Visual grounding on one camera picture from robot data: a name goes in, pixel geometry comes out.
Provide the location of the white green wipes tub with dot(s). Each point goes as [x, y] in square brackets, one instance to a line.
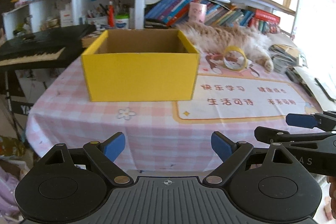
[122, 21]

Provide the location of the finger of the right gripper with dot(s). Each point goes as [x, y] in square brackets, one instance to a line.
[270, 135]
[325, 121]

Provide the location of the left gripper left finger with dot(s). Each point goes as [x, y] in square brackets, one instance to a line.
[102, 156]

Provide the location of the yellow tape roll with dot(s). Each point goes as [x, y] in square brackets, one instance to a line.
[234, 58]

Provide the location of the red bottle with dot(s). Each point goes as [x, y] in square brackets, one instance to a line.
[111, 14]

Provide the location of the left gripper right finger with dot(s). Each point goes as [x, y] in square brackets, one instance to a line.
[233, 157]

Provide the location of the pink cartoon cup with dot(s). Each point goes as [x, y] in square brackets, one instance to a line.
[197, 12]

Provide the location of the red book box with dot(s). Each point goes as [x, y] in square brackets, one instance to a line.
[266, 16]

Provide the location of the orange white fluffy cat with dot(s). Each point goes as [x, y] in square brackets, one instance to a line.
[208, 39]

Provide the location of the black electronic keyboard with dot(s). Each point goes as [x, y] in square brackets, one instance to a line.
[52, 48]

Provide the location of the stack of papers and notebooks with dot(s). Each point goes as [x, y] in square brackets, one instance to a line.
[291, 62]

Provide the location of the pink checkered table mat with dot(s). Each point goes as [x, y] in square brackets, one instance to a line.
[168, 136]

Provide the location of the yellow cardboard box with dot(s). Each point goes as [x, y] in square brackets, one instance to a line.
[140, 65]

